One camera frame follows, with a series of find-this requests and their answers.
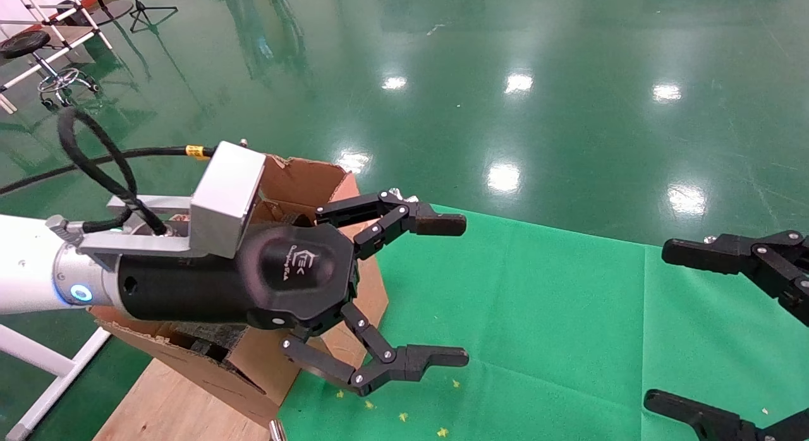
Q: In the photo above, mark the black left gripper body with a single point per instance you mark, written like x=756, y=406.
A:
x=284, y=283

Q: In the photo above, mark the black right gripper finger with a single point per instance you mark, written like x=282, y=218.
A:
x=727, y=254
x=695, y=412

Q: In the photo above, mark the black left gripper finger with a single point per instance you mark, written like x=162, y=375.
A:
x=430, y=357
x=436, y=224

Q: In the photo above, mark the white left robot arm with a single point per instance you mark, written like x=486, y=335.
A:
x=25, y=264

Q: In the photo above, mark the large open cardboard carton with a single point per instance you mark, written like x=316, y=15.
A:
x=303, y=182

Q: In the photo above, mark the white metal table clip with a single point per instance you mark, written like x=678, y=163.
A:
x=397, y=194

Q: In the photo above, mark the green cloth mat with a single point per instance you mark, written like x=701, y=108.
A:
x=537, y=314

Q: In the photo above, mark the black tripod stand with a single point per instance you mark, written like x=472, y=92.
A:
x=152, y=10

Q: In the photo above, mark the black round stool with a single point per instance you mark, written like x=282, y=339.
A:
x=22, y=44

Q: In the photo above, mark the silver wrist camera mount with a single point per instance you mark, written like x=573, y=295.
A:
x=227, y=188

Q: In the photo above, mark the white floor stand frame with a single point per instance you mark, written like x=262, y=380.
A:
x=38, y=356

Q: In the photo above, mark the white frame table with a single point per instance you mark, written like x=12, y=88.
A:
x=63, y=52

